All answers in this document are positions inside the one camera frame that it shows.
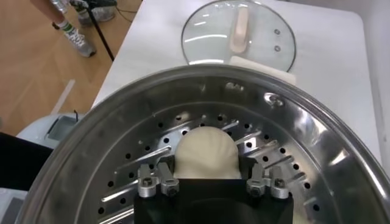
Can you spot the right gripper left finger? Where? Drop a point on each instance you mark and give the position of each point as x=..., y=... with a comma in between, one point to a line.
x=166, y=179

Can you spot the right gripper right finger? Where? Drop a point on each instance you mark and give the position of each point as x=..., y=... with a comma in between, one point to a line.
x=257, y=182

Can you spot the white steamed baozi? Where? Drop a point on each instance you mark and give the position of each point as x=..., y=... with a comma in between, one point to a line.
x=207, y=155

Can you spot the pale blue robot base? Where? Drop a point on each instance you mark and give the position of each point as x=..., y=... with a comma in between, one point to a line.
x=36, y=131

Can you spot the perforated steel steamer basket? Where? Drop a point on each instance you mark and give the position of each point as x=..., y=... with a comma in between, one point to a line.
x=122, y=103

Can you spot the black robot torso part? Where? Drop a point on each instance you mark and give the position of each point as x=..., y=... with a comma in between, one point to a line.
x=21, y=161

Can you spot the black tripod leg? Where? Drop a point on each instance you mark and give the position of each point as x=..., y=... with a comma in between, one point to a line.
x=103, y=39

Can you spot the glass pot lid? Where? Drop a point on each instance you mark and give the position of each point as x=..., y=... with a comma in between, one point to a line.
x=213, y=33

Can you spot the person leg with sneaker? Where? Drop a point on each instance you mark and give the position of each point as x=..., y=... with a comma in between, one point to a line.
x=79, y=42

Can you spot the grey sneaker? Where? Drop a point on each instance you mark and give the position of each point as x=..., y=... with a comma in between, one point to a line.
x=103, y=12

